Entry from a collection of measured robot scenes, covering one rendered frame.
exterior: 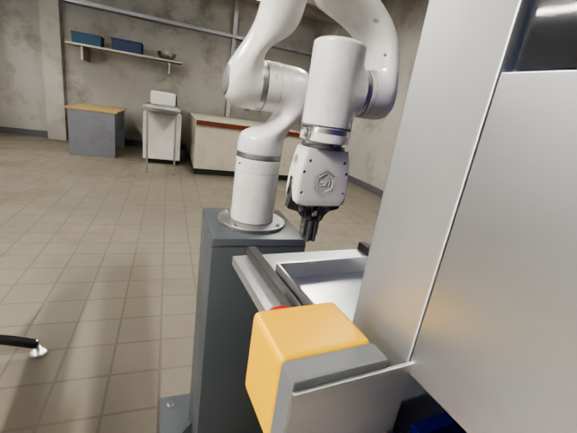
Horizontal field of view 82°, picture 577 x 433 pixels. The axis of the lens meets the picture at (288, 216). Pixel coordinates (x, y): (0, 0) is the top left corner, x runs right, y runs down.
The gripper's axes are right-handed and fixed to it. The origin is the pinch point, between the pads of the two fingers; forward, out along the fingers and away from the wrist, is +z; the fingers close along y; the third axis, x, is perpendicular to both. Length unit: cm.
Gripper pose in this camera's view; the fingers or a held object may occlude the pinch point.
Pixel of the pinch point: (308, 228)
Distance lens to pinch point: 61.3
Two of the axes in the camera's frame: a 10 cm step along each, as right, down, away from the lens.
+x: -4.1, -3.3, 8.5
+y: 9.0, 0.0, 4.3
